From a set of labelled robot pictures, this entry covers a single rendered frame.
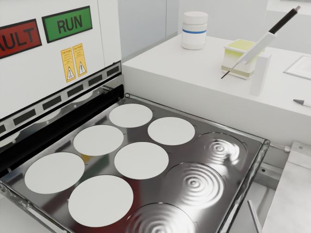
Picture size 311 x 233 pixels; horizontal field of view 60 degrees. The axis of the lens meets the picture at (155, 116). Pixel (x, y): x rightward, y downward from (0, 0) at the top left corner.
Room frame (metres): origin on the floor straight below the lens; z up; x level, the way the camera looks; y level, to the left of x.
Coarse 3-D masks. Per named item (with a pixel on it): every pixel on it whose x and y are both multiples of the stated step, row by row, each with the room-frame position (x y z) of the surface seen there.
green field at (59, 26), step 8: (88, 8) 0.59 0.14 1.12; (56, 16) 0.52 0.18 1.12; (64, 16) 0.53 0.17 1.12; (72, 16) 0.55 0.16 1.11; (80, 16) 0.57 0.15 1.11; (88, 16) 0.58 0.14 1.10; (48, 24) 0.50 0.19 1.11; (56, 24) 0.52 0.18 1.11; (64, 24) 0.53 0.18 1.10; (72, 24) 0.55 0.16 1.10; (80, 24) 0.56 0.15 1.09; (88, 24) 0.58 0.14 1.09; (48, 32) 0.50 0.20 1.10; (56, 32) 0.51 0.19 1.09; (64, 32) 0.53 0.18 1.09; (72, 32) 0.54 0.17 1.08
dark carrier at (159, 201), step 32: (128, 128) 0.47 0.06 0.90; (32, 160) 0.37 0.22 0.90; (96, 160) 0.37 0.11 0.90; (192, 160) 0.37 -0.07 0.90; (224, 160) 0.37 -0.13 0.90; (32, 192) 0.29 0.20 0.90; (64, 192) 0.29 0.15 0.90; (160, 192) 0.29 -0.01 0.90; (192, 192) 0.29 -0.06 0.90; (224, 192) 0.29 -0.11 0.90; (64, 224) 0.23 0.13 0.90; (128, 224) 0.24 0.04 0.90; (160, 224) 0.24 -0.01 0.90; (192, 224) 0.24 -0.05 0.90
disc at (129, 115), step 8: (128, 104) 0.57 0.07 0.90; (136, 104) 0.57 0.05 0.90; (112, 112) 0.53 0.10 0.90; (120, 112) 0.53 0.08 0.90; (128, 112) 0.53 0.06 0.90; (136, 112) 0.53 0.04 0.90; (144, 112) 0.53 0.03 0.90; (112, 120) 0.50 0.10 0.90; (120, 120) 0.50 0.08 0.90; (128, 120) 0.50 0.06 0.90; (136, 120) 0.50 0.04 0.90; (144, 120) 0.50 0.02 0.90
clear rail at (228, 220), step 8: (264, 144) 0.41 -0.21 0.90; (264, 152) 0.39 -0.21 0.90; (256, 168) 0.34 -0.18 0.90; (248, 176) 0.33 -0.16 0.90; (248, 184) 0.31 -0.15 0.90; (240, 192) 0.29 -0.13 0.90; (240, 200) 0.27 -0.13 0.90; (232, 208) 0.26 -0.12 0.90; (232, 216) 0.25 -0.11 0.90; (224, 224) 0.23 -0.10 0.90; (232, 224) 0.24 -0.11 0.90; (224, 232) 0.22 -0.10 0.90
